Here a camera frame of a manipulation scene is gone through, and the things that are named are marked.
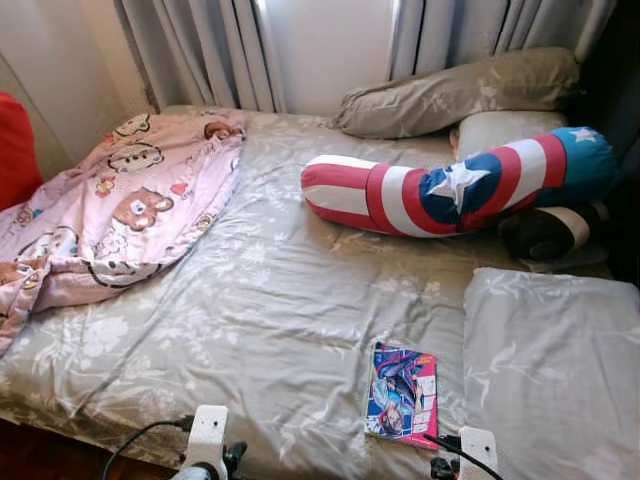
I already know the large red covered cushion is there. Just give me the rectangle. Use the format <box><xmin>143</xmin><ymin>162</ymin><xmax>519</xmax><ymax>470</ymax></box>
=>
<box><xmin>0</xmin><ymin>92</ymin><xmax>43</xmax><ymax>213</ymax></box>

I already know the navy blue upright mattress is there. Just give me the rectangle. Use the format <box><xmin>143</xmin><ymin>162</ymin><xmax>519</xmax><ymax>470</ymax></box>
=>
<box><xmin>575</xmin><ymin>0</ymin><xmax>640</xmax><ymax>286</ymax></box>

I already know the black round plush cushion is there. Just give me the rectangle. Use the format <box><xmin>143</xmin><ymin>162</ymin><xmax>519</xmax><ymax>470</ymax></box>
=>
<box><xmin>500</xmin><ymin>200</ymin><xmax>606</xmax><ymax>263</ymax></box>

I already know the bed with beige floral sheet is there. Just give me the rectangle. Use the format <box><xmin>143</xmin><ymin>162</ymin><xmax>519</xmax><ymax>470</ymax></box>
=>
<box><xmin>0</xmin><ymin>105</ymin><xmax>640</xmax><ymax>480</ymax></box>

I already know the red white blue star bolster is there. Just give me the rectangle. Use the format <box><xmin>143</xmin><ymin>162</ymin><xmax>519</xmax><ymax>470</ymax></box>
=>
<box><xmin>300</xmin><ymin>125</ymin><xmax>617</xmax><ymax>238</ymax></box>

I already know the grey pleated curtain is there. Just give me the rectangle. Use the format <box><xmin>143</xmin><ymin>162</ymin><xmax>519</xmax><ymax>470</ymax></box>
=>
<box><xmin>118</xmin><ymin>0</ymin><xmax>286</xmax><ymax>113</ymax></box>
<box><xmin>388</xmin><ymin>0</ymin><xmax>621</xmax><ymax>81</ymax></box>

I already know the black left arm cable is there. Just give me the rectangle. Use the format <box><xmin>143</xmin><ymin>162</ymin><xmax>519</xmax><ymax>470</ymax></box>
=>
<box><xmin>100</xmin><ymin>420</ymin><xmax>193</xmax><ymax>480</ymax></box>

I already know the plain white pillow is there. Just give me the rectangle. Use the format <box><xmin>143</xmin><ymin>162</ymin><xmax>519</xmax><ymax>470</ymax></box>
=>
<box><xmin>452</xmin><ymin>110</ymin><xmax>569</xmax><ymax>161</ymax></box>

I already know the beige floral pillow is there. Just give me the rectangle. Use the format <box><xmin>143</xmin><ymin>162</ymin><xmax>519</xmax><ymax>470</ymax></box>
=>
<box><xmin>332</xmin><ymin>47</ymin><xmax>581</xmax><ymax>139</ymax></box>

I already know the colourful comic book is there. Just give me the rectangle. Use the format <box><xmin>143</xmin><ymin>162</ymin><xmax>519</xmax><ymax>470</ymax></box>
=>
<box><xmin>364</xmin><ymin>342</ymin><xmax>441</xmax><ymax>449</ymax></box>

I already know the pink cartoon print blanket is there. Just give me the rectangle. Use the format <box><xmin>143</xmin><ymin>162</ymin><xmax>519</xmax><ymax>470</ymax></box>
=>
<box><xmin>0</xmin><ymin>107</ymin><xmax>246</xmax><ymax>351</ymax></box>

